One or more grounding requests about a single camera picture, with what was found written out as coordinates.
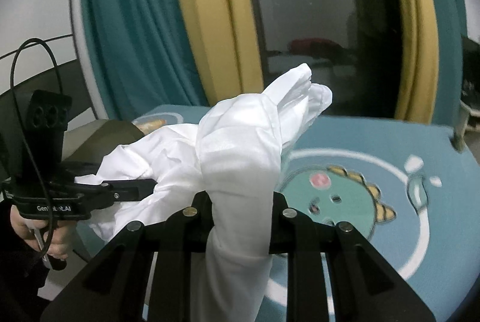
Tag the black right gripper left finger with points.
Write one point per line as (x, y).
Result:
(178, 238)

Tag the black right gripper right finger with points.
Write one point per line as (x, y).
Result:
(295, 234)

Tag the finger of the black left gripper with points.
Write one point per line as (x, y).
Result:
(129, 190)

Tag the white large garment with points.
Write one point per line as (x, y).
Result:
(234, 154)

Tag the person's left hand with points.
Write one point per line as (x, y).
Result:
(62, 233)

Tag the olive storage box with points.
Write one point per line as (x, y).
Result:
(93, 141)

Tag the blue dinosaur blanket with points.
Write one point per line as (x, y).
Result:
(402, 185)

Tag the teal curtain left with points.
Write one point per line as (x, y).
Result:
(141, 56)

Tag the teal curtain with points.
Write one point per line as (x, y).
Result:
(452, 26)
(141, 56)

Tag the small grey plush toy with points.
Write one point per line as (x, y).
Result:
(458, 139)

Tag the yellow curtain left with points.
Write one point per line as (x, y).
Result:
(224, 42)

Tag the yellow curtain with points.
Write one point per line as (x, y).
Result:
(224, 42)
(420, 68)

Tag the dark window glass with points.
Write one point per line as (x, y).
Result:
(352, 46)

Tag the yellow curtain right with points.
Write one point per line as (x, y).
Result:
(420, 68)

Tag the teal curtain right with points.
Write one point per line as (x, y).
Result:
(452, 26)

